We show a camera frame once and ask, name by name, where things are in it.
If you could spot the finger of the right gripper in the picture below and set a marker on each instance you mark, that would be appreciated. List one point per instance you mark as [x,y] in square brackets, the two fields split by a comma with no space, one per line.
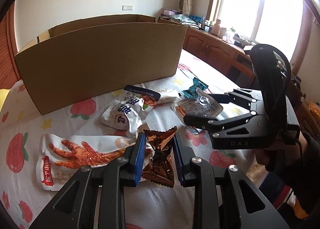
[246,98]
[210,123]

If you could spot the chicken feet snack bag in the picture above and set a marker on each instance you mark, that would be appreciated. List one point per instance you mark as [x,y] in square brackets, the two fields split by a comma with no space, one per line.
[60,158]

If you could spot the wooden cabinet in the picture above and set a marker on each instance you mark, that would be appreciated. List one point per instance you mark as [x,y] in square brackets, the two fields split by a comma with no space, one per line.
[228,59]

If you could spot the fruit print bed sheet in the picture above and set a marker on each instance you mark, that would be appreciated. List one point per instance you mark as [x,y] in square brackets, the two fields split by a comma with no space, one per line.
[148,205]

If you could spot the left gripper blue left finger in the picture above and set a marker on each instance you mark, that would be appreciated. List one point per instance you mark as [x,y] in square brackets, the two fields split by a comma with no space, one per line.
[73,206]

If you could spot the person's right hand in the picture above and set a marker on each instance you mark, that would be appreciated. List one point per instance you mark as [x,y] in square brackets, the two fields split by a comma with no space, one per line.
[284,151]

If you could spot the wooden wardrobe door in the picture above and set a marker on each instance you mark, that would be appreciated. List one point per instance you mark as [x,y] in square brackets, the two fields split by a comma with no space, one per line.
[9,74]

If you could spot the brown cardboard box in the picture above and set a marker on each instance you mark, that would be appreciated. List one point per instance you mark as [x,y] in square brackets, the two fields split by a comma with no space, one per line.
[86,58]

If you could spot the yellow plush toy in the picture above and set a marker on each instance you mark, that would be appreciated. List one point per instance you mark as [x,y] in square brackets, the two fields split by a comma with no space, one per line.
[3,95]

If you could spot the stack of folded items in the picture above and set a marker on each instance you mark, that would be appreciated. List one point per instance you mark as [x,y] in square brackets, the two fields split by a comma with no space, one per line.
[174,16]

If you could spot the small white snack packet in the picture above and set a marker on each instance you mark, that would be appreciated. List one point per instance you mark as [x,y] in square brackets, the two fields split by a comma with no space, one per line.
[168,96]

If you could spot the white blue snack bag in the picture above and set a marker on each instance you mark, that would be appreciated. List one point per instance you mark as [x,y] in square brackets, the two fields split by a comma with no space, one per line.
[128,112]

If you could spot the white wall socket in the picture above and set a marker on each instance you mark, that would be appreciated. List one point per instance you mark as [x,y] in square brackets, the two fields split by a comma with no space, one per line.
[127,8]

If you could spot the silver clear snack pouch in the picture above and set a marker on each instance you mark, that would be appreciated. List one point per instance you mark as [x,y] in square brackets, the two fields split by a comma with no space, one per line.
[202,105]

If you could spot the teal snack packet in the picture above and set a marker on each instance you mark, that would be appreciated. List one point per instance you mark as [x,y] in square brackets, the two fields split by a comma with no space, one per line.
[191,93]

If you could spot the brown foil snack packet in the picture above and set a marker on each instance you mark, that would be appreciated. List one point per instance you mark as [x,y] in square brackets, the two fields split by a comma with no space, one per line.
[160,169]

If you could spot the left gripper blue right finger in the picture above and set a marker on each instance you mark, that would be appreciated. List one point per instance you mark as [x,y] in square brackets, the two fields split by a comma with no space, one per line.
[224,197]

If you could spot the pink bottle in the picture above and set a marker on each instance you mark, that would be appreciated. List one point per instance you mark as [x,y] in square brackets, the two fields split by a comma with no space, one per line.
[216,27]

